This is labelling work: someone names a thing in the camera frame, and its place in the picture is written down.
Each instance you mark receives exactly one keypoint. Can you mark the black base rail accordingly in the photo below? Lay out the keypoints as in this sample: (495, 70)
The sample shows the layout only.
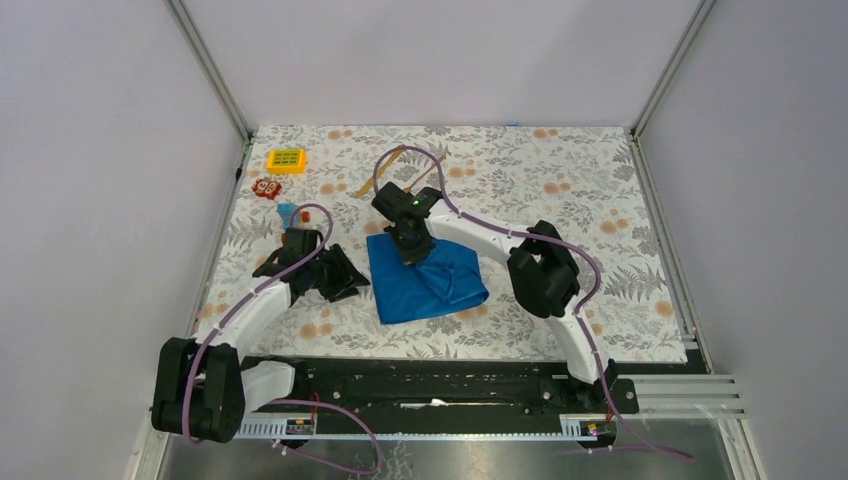
(421, 397)

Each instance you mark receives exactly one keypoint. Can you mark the wooden fork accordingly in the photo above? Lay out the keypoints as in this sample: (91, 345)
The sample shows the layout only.
(425, 174)

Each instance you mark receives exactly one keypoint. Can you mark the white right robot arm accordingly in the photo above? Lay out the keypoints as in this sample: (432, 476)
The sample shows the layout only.
(542, 269)

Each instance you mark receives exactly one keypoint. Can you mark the red owl toy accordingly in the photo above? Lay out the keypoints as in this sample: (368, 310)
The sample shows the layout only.
(266, 188)

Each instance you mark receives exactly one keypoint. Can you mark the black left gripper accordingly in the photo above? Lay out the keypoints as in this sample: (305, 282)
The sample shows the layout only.
(347, 277)

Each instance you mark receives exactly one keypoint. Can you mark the blue cloth napkin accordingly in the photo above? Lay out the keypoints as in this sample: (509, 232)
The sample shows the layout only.
(446, 282)

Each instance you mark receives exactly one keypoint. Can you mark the floral tablecloth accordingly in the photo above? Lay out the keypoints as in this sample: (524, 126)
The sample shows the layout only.
(581, 180)

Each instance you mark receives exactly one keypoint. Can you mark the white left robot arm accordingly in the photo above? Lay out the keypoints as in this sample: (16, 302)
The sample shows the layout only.
(205, 385)

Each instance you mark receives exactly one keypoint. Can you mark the wooden spoon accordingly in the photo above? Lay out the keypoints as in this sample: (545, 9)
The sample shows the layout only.
(381, 167)

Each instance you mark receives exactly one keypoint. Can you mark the blue toy train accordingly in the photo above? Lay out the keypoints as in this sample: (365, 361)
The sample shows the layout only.
(292, 215)

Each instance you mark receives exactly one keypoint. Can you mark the yellow green toy block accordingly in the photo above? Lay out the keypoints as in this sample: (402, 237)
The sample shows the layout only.
(287, 161)

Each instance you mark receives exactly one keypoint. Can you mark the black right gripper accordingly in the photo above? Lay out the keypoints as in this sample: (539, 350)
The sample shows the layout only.
(409, 256)

